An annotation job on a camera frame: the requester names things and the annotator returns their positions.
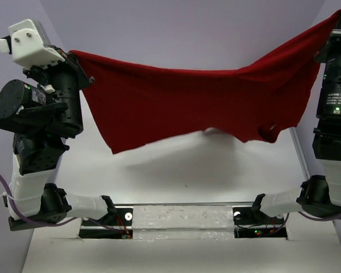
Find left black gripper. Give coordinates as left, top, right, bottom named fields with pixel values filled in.
left=32, top=43, right=102, bottom=132

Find dark red t shirt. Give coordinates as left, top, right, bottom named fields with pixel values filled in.
left=74, top=10, right=341, bottom=154

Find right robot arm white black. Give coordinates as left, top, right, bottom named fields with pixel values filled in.
left=250, top=14, right=341, bottom=223

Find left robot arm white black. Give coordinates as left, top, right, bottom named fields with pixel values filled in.
left=0, top=53, right=117, bottom=231

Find pink t shirt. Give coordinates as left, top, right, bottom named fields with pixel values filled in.
left=203, top=127, right=224, bottom=135

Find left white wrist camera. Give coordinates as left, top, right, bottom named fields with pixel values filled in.
left=0, top=19, right=65, bottom=69

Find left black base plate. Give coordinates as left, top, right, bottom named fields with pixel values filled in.
left=78, top=205, right=134, bottom=239

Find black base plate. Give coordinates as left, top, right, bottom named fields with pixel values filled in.
left=78, top=205, right=134, bottom=239
left=233, top=206, right=288, bottom=239

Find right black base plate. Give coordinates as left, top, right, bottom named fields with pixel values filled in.
left=233, top=206, right=288, bottom=239

